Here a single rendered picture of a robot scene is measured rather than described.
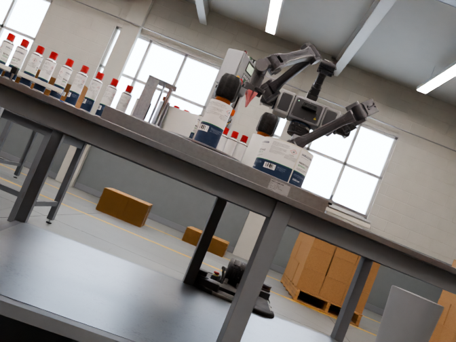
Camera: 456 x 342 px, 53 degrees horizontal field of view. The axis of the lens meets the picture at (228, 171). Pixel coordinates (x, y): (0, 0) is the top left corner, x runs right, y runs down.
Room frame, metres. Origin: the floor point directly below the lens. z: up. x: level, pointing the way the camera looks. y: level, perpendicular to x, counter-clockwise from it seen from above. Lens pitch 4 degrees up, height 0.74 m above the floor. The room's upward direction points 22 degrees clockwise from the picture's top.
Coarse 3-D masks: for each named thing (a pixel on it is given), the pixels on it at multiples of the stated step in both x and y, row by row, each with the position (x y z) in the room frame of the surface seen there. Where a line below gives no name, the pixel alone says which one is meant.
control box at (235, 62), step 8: (232, 56) 2.27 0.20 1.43; (240, 56) 2.25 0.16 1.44; (224, 64) 2.28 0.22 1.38; (232, 64) 2.26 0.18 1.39; (240, 64) 2.25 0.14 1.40; (224, 72) 2.27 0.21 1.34; (232, 72) 2.25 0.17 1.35; (240, 72) 2.27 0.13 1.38; (216, 80) 2.28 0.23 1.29; (240, 96) 2.38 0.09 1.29
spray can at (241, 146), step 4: (244, 136) 2.26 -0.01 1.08; (240, 140) 2.27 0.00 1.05; (244, 140) 2.26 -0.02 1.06; (240, 144) 2.25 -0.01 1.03; (244, 144) 2.25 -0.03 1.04; (236, 148) 2.26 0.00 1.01; (240, 148) 2.25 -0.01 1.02; (244, 148) 2.26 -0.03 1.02; (236, 152) 2.25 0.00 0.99; (240, 152) 2.25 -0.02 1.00; (232, 156) 2.26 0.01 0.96; (236, 156) 2.25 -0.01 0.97; (240, 156) 2.26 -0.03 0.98; (240, 160) 2.26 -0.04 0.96
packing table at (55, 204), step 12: (12, 120) 3.29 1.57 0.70; (24, 120) 3.29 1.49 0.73; (48, 132) 3.27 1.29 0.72; (72, 144) 3.70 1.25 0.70; (84, 144) 3.93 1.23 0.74; (36, 156) 3.27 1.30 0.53; (72, 168) 3.94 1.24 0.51; (24, 180) 3.27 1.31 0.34; (12, 192) 3.62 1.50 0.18; (24, 192) 3.27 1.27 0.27; (60, 192) 3.94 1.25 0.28; (36, 204) 3.53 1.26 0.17; (48, 204) 3.75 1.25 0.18; (60, 204) 3.98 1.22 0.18; (12, 216) 3.27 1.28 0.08; (48, 216) 3.94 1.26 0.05
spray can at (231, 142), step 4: (232, 132) 2.26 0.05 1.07; (236, 132) 2.25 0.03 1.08; (232, 136) 2.25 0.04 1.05; (236, 136) 2.26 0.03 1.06; (228, 140) 2.25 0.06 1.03; (232, 140) 2.24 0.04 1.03; (236, 140) 2.25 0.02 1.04; (228, 144) 2.24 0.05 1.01; (232, 144) 2.24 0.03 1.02; (236, 144) 2.26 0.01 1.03; (224, 148) 2.26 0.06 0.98; (228, 148) 2.24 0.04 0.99; (232, 148) 2.25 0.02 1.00; (224, 152) 2.25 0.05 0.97; (228, 152) 2.24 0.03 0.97; (232, 152) 2.25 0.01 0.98
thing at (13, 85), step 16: (0, 80) 1.31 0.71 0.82; (32, 96) 1.33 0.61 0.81; (48, 96) 1.33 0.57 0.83; (80, 112) 1.35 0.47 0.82; (112, 128) 1.36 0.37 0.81; (144, 144) 1.41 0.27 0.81; (160, 144) 1.39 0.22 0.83; (192, 160) 1.40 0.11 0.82; (224, 176) 1.42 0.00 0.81; (272, 192) 1.44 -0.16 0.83; (304, 208) 1.46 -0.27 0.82; (336, 224) 1.48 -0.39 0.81; (384, 240) 1.51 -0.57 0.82; (416, 256) 1.52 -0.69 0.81; (448, 272) 1.62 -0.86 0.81
